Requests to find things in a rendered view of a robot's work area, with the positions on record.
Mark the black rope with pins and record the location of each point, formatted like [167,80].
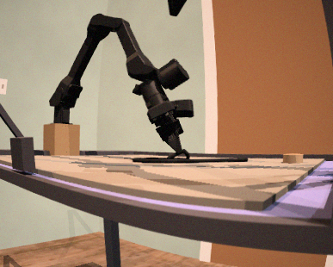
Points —
[171,159]

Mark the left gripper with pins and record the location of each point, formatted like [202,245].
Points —
[170,127]

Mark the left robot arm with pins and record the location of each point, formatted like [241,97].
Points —
[170,75]

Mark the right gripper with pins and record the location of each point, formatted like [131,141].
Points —
[175,6]

